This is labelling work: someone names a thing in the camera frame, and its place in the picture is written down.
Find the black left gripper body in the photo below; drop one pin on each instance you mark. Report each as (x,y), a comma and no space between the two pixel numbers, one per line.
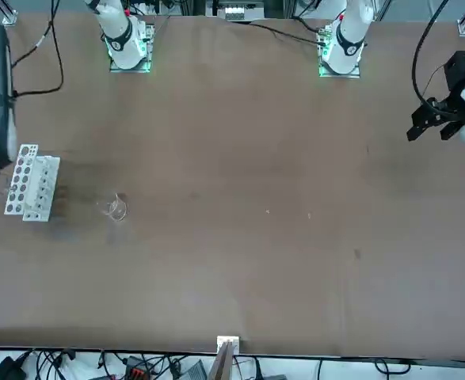
(460,69)

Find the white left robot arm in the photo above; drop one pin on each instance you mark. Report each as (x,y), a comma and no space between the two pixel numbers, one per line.
(351,35)

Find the white test tube rack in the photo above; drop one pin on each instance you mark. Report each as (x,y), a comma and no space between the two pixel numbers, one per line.
(34,186)

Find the clear glass beaker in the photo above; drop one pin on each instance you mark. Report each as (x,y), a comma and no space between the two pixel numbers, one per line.
(117,211)

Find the black power adapter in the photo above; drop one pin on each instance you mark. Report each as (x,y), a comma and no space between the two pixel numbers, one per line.
(6,368)

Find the white power strip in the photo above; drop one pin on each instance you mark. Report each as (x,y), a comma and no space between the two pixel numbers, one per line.
(238,10)

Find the black device with red plugs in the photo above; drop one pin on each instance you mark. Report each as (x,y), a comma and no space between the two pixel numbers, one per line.
(137,370)

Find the aluminium camera mount post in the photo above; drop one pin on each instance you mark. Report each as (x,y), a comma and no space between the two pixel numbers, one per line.
(225,358)

